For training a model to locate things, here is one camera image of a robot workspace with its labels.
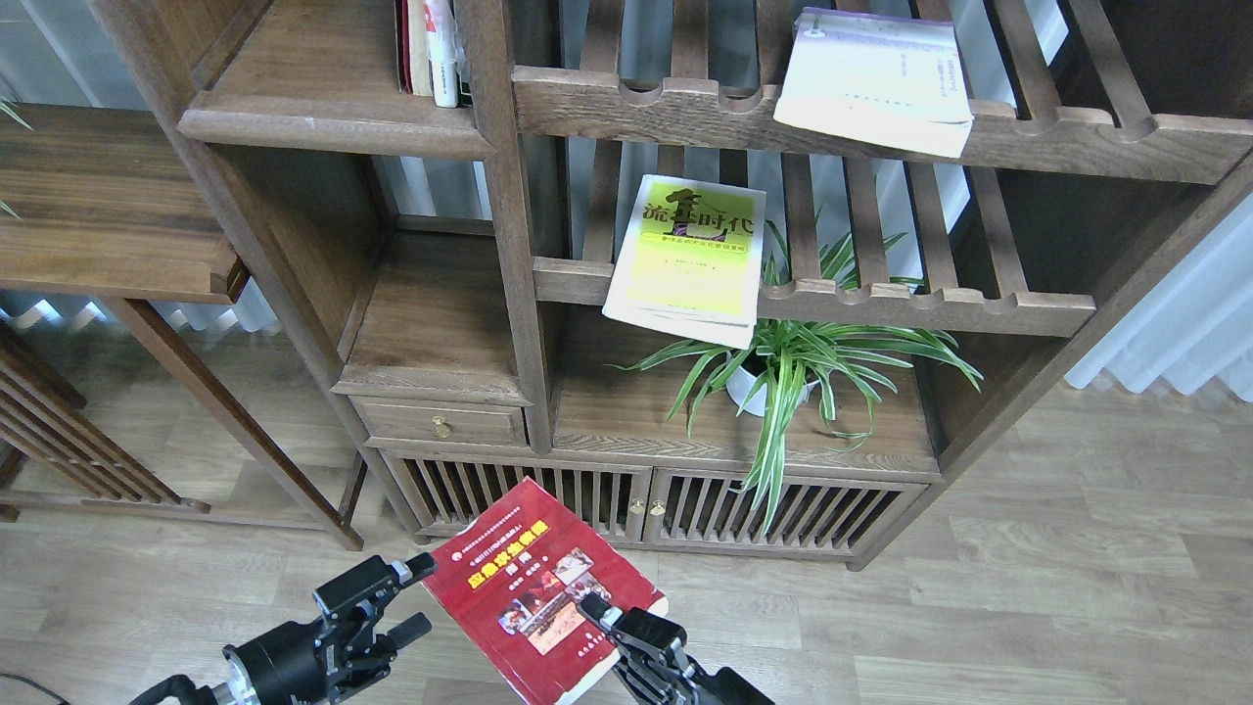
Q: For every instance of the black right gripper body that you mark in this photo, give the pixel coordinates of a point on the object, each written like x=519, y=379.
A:
x=665, y=675

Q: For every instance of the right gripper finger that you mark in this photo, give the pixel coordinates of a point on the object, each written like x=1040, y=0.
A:
x=645, y=639

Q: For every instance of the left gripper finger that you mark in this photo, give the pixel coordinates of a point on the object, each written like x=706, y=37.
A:
x=405, y=633
x=371, y=580

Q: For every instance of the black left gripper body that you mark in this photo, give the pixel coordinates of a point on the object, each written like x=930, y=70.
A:
x=326, y=660

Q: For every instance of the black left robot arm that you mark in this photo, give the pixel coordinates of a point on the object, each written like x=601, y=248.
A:
x=183, y=689

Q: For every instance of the brass drawer knob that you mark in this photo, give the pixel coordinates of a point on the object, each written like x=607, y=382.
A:
x=441, y=429

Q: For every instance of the white plant pot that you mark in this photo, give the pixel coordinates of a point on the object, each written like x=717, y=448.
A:
x=741, y=386

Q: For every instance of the spider plant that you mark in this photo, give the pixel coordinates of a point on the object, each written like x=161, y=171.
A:
x=791, y=354

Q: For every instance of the dark wooden bookshelf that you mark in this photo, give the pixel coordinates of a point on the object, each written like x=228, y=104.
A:
x=453, y=261

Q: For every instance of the yellow green book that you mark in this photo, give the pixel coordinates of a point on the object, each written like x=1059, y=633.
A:
x=690, y=263

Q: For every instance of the wooden side table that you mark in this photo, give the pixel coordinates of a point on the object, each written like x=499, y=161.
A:
x=97, y=204

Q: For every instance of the upright white book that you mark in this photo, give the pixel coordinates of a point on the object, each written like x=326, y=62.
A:
x=442, y=52

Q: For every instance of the white purple book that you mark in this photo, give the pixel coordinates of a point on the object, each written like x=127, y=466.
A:
x=893, y=82

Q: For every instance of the white curtain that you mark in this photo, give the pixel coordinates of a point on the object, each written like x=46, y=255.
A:
x=1195, y=326

